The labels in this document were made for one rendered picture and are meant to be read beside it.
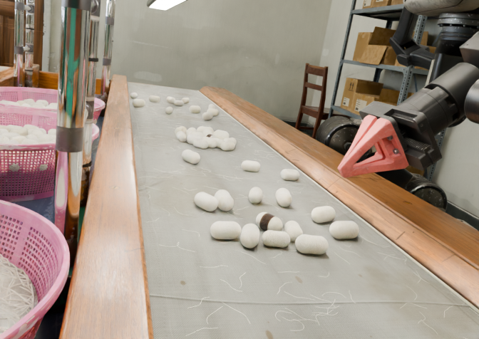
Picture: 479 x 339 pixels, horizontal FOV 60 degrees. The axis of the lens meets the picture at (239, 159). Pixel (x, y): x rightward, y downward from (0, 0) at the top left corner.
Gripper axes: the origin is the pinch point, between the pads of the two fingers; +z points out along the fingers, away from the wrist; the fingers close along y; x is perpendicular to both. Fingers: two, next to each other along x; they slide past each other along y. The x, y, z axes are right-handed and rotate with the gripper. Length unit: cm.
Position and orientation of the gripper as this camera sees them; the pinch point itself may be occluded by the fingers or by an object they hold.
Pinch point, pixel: (346, 169)
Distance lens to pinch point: 52.6
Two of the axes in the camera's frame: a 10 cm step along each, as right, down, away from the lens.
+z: -8.2, 5.6, -0.8
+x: 5.0, 7.8, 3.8
